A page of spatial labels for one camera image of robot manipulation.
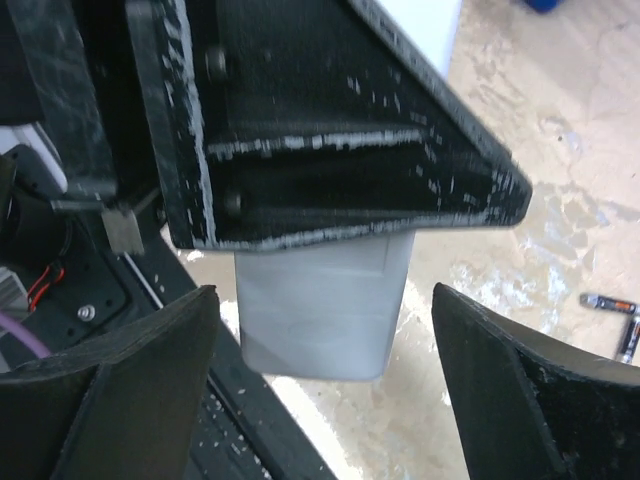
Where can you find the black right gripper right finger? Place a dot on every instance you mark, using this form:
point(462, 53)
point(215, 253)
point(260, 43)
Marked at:
point(528, 406)

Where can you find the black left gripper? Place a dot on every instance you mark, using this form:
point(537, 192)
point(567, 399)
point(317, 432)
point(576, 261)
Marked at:
point(77, 60)

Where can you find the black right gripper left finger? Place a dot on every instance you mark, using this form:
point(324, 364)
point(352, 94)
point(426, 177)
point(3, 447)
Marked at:
point(122, 405)

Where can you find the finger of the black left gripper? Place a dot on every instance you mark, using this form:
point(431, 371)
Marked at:
point(280, 124)

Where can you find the white remote control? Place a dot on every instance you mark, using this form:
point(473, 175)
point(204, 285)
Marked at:
point(329, 311)

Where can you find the black AAA battery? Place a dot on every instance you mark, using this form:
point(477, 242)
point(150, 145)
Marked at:
point(629, 342)
point(600, 302)

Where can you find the blue plastic shopping basket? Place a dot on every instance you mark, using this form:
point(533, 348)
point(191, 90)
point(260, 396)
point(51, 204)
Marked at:
point(542, 6)

